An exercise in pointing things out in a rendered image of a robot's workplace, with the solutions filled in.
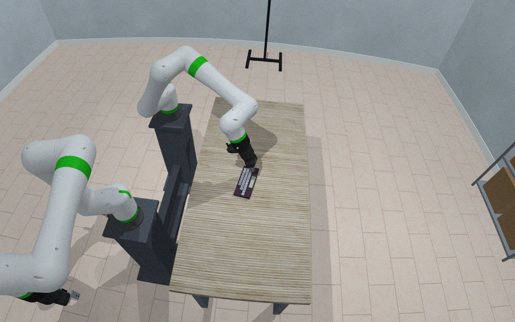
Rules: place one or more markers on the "dark purple keyboard case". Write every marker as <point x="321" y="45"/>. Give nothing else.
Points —
<point x="246" y="183"/>

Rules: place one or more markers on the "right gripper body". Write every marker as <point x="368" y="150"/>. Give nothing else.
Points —
<point x="59" y="297"/>

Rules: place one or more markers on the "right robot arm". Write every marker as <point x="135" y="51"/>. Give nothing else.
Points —
<point x="65" y="164"/>

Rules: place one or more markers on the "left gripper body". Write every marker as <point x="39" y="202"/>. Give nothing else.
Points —
<point x="245" y="150"/>

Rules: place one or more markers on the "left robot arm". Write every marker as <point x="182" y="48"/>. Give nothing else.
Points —
<point x="160" y="98"/>

